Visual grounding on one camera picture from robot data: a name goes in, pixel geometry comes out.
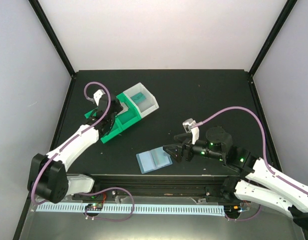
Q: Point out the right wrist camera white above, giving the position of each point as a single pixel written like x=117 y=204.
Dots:
x=189 y=126

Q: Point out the green bin middle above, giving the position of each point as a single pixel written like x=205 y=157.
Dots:
x=129 y=118

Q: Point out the white translucent bin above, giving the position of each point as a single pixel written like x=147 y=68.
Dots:
x=146 y=107

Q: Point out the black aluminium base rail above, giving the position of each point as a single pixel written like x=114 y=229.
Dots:
x=211 y=188

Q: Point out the white card red pattern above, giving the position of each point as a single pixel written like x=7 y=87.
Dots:
x=125 y=108

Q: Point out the frame post black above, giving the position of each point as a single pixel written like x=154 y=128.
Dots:
x=43 y=19
x=279 y=23

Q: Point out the right frame post black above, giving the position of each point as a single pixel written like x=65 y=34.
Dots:
x=279 y=23

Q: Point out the left frame post black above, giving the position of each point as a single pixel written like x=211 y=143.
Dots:
x=43 y=19

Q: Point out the green bin left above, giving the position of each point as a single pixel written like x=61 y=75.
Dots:
x=105 y=135

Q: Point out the green bin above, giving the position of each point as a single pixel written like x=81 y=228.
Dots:
x=105 y=135
x=129 y=118

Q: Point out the teal card in white bin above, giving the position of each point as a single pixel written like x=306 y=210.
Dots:
x=138 y=98

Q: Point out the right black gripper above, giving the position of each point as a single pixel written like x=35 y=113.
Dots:
x=180 y=151

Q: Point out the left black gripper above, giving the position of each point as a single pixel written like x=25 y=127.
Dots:
x=118 y=107

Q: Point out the white slotted cable duct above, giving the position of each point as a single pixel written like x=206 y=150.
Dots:
x=153 y=209

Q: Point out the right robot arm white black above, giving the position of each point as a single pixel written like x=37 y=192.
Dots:
x=255 y=180

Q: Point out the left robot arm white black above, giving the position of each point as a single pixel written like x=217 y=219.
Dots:
x=48 y=176

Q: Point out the controller board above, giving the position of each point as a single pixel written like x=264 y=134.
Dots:
x=234 y=208
x=94 y=207

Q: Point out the right controller board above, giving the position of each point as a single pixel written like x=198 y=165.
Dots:
x=234 y=208

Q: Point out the left controller board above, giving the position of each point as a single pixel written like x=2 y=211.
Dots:
x=94 y=207

